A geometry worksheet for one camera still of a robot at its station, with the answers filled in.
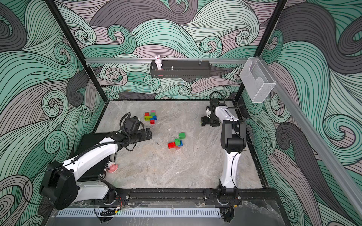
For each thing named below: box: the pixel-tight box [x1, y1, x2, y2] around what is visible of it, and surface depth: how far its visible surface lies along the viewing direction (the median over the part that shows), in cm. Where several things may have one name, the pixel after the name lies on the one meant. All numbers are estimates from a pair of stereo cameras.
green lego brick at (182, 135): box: [178, 132, 186, 139], surface depth 100 cm
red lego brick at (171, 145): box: [167, 141, 176, 149], surface depth 89 cm
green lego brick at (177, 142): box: [174, 138, 181, 146], surface depth 89 cm
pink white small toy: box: [107, 161, 119, 174], surface depth 83 cm
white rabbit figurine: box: [154, 54, 163, 71], surface depth 91 cm
